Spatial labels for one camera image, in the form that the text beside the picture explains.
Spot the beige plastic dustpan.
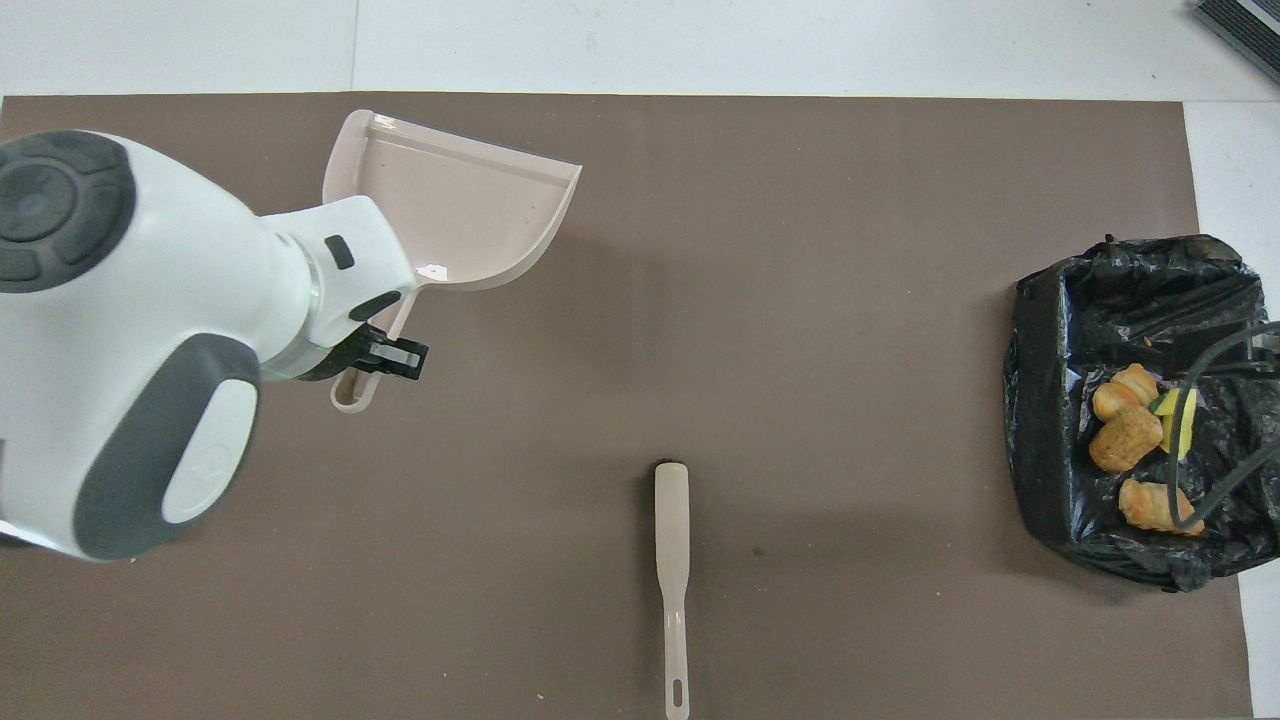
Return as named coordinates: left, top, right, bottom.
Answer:
left=322, top=109, right=583, bottom=414

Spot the yellow green sponge piece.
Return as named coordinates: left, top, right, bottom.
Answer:
left=1150, top=387, right=1199, bottom=463

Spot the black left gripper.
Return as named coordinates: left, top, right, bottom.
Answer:
left=298, top=324, right=430, bottom=384

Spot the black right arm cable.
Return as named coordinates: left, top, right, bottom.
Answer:
left=1160, top=320, right=1280, bottom=531

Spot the beige hand brush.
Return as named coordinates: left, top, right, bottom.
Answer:
left=654, top=461, right=692, bottom=720

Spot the dark ribbed panel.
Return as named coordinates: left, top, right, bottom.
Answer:
left=1195, top=0, right=1280, bottom=86

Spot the brown toy bread nugget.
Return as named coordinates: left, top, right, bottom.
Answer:
left=1088, top=405, right=1165, bottom=474

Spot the brown table mat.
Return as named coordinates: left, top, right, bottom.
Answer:
left=0, top=93, right=1254, bottom=720

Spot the black trash bag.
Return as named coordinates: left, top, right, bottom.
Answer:
left=1003, top=234, right=1280, bottom=594

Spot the toy croissant bread piece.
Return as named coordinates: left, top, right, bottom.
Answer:
left=1118, top=478, right=1207, bottom=538
left=1092, top=363, right=1161, bottom=421

